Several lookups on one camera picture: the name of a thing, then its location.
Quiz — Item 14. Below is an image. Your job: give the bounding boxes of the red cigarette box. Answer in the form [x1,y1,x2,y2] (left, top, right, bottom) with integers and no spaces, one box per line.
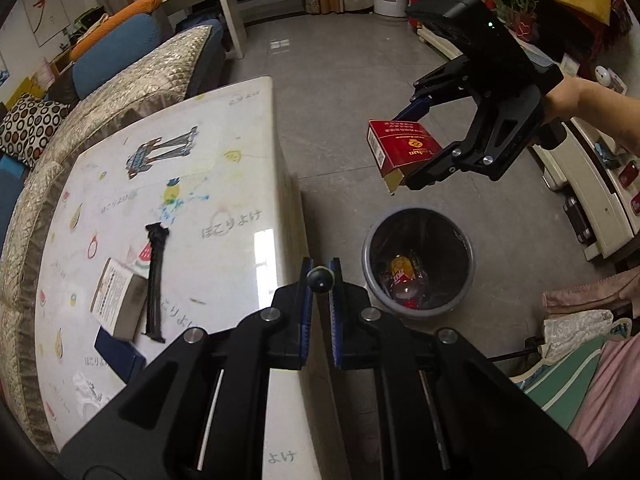
[367,120,442,194]

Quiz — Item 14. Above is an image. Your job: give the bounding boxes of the orange label plastic bottle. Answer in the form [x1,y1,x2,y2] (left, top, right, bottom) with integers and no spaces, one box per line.
[380,255,430,310]

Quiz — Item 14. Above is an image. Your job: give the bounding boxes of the person's right forearm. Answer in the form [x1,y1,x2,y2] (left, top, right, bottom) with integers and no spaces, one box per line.
[574,78,640,156]

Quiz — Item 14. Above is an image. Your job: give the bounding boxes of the round grey trash bin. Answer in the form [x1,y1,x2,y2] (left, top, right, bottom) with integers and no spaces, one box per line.
[361,207,475,321]

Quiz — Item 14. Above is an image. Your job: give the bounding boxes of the person's right hand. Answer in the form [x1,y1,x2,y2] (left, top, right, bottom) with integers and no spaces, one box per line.
[544,76,589,124]

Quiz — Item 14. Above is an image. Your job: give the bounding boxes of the potted green plant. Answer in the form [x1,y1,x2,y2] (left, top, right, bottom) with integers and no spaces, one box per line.
[494,0,538,42]

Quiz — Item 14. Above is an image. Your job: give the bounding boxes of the dark blue box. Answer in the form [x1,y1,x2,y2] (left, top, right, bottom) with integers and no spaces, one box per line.
[94,328,146,385]

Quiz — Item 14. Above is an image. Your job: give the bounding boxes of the crumpled white tissue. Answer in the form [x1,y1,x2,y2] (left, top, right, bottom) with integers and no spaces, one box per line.
[73,373,112,420]

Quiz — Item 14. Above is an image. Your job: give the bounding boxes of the white TV cabinet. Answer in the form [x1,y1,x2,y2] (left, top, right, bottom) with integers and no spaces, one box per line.
[534,118,639,262]

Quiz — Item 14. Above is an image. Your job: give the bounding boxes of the white paper box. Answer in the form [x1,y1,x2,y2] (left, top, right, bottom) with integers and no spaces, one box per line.
[90,258,148,341]

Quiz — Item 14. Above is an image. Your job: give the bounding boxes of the pile of clothes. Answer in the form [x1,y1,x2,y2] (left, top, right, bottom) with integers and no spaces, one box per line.
[512,268,639,465]

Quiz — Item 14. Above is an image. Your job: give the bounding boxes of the beige coffee table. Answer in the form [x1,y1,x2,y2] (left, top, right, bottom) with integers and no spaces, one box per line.
[34,76,352,480]

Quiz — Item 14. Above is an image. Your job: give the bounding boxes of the white side desk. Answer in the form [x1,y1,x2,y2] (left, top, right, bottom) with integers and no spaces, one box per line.
[162,0,247,60]

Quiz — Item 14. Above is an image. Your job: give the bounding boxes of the orange sofa cushion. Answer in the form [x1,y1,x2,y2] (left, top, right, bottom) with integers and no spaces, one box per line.
[70,0,162,62]

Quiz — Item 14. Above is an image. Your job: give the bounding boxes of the blue sofa cushion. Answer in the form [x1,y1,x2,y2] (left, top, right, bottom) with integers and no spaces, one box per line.
[72,14,162,100]

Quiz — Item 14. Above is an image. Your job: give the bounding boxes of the polka dot cushion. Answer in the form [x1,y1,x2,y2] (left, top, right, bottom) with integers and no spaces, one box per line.
[0,93,70,169]

